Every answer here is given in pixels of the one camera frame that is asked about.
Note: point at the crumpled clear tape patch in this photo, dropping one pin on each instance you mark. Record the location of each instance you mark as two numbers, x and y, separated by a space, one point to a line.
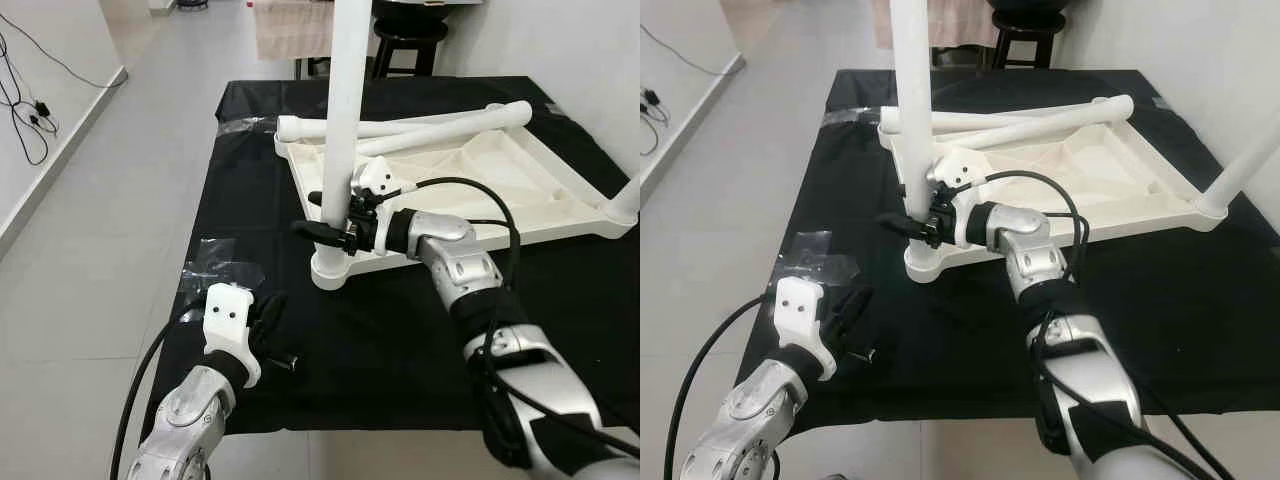
225 265
815 262

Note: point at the beige striped table cloth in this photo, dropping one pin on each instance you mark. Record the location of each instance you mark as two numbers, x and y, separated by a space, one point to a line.
290 30
960 25

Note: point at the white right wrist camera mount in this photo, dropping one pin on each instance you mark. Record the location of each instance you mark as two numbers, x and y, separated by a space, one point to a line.
375 180
960 170

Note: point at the white plastic table top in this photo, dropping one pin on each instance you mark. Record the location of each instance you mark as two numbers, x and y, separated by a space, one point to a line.
1100 160
470 165

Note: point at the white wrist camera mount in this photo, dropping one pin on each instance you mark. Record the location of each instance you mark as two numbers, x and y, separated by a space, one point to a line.
230 320
960 170
375 180
800 315

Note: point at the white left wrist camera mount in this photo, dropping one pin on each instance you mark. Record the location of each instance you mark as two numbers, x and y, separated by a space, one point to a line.
800 315
230 320

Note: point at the black stool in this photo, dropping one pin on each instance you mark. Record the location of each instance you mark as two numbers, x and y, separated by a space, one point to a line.
1028 30
410 40

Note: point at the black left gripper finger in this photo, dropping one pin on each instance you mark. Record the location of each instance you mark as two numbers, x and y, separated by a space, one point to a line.
270 315
850 310

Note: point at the black tablecloth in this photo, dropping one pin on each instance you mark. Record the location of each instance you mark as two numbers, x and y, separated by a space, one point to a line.
950 350
350 350

